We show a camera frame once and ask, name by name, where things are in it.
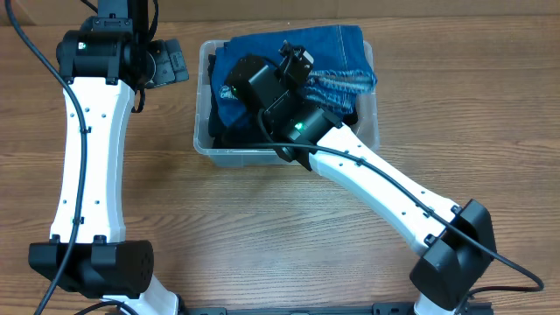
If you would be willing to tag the clear plastic storage bin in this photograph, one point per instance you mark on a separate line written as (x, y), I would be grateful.
(366, 129)

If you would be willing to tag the large black cloth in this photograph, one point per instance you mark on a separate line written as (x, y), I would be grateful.
(247, 130)

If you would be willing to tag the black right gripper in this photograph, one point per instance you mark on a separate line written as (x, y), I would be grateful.
(229, 81)

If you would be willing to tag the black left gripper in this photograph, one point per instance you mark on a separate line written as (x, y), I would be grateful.
(170, 61)

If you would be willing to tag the blue denim jeans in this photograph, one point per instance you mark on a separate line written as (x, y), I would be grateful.
(340, 74)

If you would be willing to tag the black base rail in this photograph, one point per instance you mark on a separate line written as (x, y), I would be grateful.
(392, 308)

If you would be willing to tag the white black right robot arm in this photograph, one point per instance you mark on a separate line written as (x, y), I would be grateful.
(451, 241)

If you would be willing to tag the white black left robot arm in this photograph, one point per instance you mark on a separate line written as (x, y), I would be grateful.
(87, 251)

